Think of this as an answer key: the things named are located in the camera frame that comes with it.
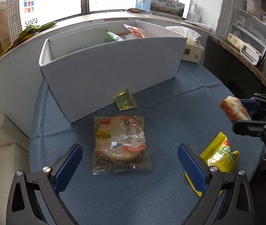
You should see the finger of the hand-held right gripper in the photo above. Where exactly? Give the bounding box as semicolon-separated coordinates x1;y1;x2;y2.
240;93;266;113
233;119;266;150

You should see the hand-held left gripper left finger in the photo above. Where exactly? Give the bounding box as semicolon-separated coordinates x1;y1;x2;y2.
6;143;84;225

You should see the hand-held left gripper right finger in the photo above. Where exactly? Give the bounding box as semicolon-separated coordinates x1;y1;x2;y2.
177;144;252;225

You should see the red and white snack stick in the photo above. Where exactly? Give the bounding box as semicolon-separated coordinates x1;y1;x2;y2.
219;96;251;122

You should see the yellow snack packet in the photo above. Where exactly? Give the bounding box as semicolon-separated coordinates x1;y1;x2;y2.
185;132;240;197

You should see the clear round pastry packet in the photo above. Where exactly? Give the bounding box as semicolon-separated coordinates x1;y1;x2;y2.
93;115;152;175

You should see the white cardboard box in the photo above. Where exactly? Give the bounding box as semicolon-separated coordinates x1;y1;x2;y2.
38;20;188;123

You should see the green snack packet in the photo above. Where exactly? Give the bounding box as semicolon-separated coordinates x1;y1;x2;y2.
105;29;125;43

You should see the wooden side table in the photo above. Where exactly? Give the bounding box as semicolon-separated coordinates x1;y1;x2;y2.
204;35;266;96

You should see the white desk clock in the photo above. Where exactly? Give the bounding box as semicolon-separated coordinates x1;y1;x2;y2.
240;44;261;65

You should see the blue tablecloth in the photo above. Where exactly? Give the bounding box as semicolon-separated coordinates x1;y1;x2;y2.
29;62;266;225

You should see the clear plastic drawer organizer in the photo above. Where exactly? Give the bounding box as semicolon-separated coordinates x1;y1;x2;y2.
227;7;266;54

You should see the green jelly cup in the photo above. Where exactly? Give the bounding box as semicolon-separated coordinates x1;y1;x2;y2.
114;88;138;111

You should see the beige tissue box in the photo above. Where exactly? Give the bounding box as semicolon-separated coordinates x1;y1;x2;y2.
166;26;204;64

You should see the pink floral box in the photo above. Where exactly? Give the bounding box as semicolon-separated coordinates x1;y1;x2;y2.
246;0;266;21

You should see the white tube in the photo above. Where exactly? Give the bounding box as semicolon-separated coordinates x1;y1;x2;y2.
183;20;211;30

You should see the white plastic bottle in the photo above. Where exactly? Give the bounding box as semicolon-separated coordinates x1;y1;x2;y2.
186;3;201;23

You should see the blue printed tissue box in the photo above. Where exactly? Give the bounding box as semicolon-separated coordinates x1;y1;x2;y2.
135;0;186;20

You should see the pile of green sachets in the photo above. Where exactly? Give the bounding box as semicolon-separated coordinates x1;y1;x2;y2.
5;22;58;52

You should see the white dotted shopping bag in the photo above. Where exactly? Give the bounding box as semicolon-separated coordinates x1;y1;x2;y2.
6;0;41;45

